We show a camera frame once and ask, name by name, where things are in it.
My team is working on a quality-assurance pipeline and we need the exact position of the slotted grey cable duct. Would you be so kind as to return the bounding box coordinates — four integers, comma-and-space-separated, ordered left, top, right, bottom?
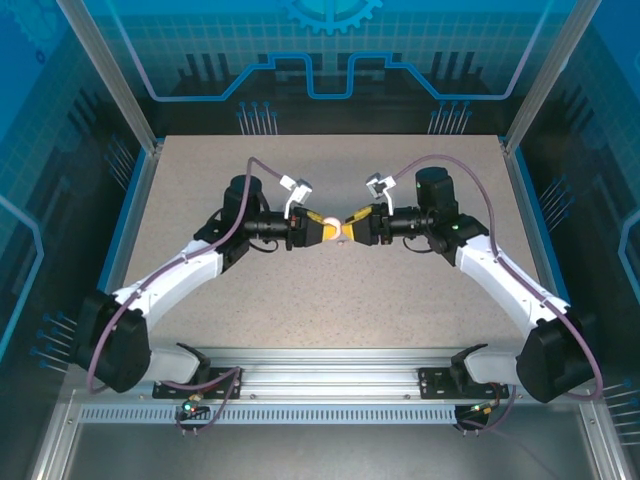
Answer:
77, 405, 461, 426

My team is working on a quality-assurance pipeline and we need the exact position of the right aluminium corner post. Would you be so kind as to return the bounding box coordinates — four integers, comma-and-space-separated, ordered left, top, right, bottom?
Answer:
502, 0, 604, 154

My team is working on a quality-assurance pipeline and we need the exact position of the left aluminium side rail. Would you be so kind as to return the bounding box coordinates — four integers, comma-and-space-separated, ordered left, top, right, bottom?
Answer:
82, 142, 164, 364

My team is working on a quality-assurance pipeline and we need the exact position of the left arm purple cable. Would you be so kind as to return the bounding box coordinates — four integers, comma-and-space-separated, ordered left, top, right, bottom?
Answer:
87, 157, 286, 436

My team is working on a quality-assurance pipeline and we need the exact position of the left connector board green light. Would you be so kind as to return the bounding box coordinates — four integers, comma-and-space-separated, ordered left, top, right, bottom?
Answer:
180, 394, 209, 417

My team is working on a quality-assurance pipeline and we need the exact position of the left aluminium corner post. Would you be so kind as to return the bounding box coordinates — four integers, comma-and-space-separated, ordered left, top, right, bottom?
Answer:
54, 0, 164, 154

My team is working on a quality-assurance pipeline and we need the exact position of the aluminium side rail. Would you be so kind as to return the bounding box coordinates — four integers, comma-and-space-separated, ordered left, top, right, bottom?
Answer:
501, 139, 590, 364
82, 142, 164, 364

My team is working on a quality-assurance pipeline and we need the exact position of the aluminium corner post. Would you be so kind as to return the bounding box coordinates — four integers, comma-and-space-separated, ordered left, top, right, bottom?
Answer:
502, 0, 604, 154
54, 0, 164, 154

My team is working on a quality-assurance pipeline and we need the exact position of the right aluminium side rail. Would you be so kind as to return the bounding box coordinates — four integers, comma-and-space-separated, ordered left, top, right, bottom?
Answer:
501, 139, 590, 364

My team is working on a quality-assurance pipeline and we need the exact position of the aluminium base frame rail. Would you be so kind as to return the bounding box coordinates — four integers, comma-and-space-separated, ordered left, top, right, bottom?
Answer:
64, 347, 599, 401

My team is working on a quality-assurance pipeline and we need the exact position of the connector board green light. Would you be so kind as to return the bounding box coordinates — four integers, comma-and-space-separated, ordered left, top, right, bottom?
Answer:
180, 394, 209, 417
462, 399, 502, 417

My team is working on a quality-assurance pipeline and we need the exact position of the right connector board green light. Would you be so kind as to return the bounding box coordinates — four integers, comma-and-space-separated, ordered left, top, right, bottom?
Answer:
462, 399, 502, 417

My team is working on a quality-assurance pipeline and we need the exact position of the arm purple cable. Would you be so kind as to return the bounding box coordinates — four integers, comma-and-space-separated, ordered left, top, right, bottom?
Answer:
393, 153, 605, 436
87, 157, 286, 436

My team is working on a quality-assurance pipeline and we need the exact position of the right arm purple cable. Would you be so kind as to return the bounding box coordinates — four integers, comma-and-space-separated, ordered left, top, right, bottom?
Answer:
393, 153, 605, 436

